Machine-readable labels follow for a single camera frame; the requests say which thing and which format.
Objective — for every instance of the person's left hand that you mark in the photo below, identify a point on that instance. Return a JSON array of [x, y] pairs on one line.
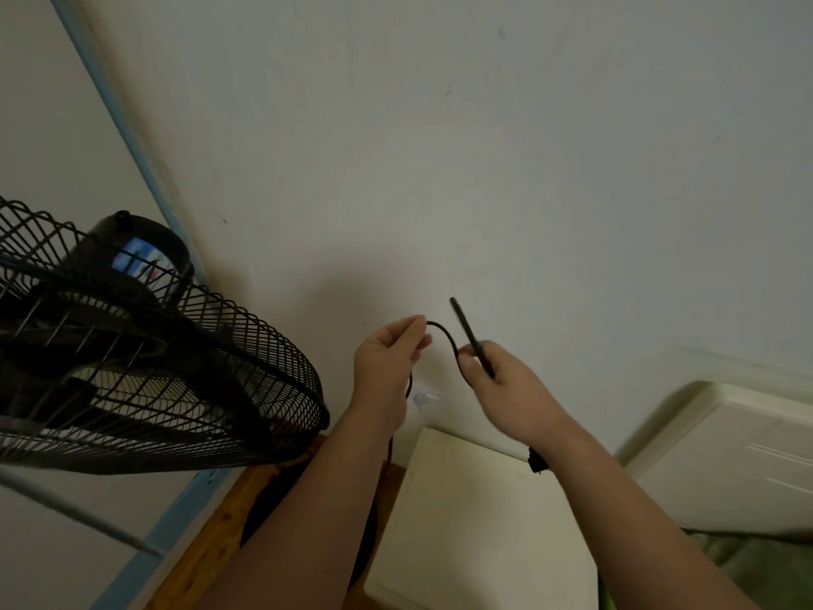
[[381, 373]]

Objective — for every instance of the person's right hand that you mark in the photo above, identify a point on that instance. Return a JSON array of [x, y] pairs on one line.
[[517, 400]]

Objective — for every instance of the person's left thumb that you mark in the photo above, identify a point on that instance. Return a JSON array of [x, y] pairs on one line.
[[406, 323]]

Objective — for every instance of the person's right fingers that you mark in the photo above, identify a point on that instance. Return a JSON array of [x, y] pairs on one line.
[[475, 362]]

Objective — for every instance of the person's left forearm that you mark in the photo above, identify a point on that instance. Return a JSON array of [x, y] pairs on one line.
[[305, 520]]

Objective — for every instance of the person's right forearm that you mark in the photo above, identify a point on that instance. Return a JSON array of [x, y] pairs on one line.
[[635, 527]]

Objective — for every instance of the black standing fan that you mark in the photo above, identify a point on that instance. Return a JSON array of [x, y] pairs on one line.
[[127, 349]]

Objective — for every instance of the green bedding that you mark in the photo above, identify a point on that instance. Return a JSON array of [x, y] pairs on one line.
[[756, 565]]

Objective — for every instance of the grey rod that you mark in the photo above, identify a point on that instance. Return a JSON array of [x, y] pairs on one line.
[[76, 514]]

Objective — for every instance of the blue door frame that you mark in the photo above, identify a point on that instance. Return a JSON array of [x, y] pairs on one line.
[[136, 184]]

